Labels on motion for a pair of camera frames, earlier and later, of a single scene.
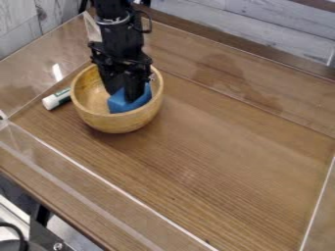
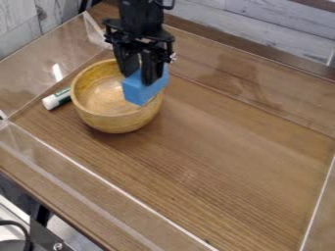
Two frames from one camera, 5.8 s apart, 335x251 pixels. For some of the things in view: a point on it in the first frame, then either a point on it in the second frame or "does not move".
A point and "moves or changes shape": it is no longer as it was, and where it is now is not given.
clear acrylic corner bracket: x=95 y=36 does not move
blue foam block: x=118 y=104 moves or changes shape
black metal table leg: x=42 y=215 does not move
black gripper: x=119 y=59 to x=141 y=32
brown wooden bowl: x=90 y=99 does not move
